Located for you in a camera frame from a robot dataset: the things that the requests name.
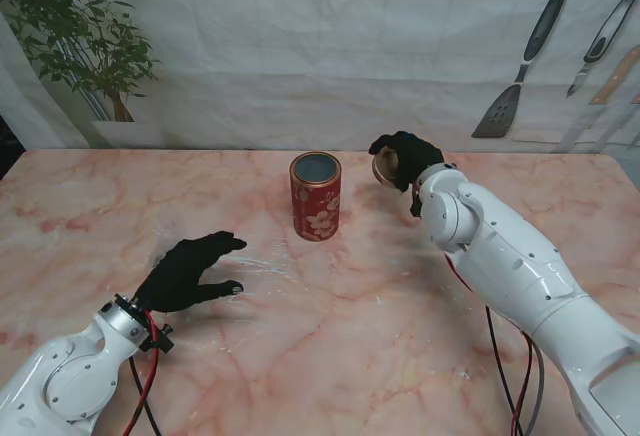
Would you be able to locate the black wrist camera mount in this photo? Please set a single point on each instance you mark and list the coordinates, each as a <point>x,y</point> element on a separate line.
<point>415,203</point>
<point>160,338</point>

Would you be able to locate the red floral tea canister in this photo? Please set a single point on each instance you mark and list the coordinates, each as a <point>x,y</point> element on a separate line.
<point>316,201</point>

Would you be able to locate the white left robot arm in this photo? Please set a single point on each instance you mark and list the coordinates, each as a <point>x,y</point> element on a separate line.
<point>60,381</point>

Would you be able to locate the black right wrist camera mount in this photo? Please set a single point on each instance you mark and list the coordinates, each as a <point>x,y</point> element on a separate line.
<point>415,203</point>

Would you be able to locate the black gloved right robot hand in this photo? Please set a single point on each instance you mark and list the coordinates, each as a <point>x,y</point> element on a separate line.
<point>412,156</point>

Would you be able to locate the white printed backdrop cloth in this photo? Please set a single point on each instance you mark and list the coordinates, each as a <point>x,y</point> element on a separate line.
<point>320,56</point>

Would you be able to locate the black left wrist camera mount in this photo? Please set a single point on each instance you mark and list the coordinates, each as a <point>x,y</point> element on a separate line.
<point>160,338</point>

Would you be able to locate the gold round canister lid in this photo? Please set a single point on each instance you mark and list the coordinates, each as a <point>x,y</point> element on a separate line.
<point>386,166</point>

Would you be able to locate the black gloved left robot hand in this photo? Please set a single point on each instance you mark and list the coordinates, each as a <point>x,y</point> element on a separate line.
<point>185,276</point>

